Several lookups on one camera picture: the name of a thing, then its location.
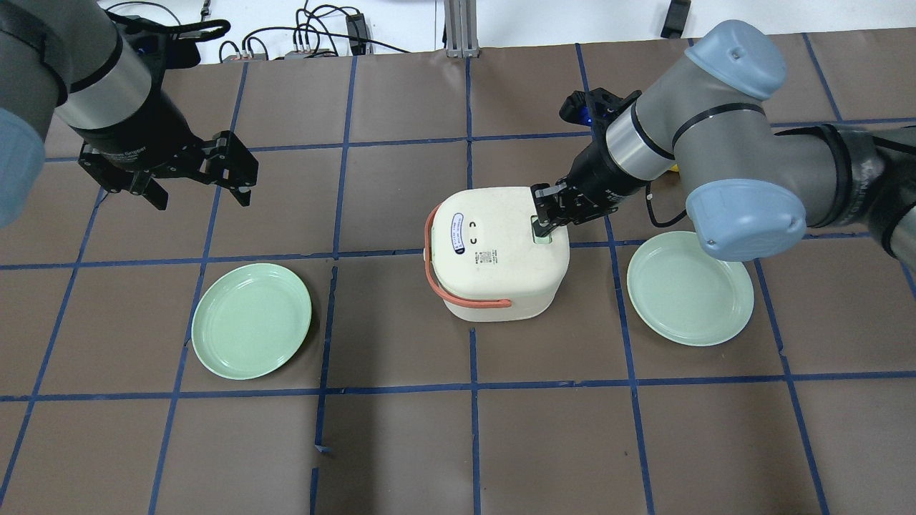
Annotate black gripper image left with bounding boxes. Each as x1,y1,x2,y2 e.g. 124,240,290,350
77,129,259,211

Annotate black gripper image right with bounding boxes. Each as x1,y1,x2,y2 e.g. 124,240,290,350
530,143,648,238

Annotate white rice cooker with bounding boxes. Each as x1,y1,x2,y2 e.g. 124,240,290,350
423,187,570,323

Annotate grey robot arm image right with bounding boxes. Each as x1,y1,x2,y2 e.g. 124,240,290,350
531,20,915,268

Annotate grey robot arm image left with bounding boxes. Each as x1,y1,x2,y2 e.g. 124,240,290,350
1,1,258,226

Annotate green plate right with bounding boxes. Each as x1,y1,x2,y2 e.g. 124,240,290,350
627,231,755,348

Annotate green plate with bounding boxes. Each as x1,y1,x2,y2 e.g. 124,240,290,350
627,231,755,348
190,263,312,381

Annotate green plate left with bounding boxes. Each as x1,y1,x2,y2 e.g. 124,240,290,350
190,263,312,381

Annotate black power adapter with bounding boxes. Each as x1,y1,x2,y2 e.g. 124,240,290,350
346,13,369,56

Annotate black box top right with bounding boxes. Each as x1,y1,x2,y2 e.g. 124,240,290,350
660,0,691,39

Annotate orange rice cooker handle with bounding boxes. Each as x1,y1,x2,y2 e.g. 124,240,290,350
425,205,512,309

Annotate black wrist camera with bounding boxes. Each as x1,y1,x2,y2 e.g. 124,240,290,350
558,88,642,127
107,12,231,69

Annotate black cables on floor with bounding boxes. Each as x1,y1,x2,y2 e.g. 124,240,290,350
107,0,430,64

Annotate aluminium frame post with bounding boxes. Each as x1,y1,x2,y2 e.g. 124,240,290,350
444,0,480,59

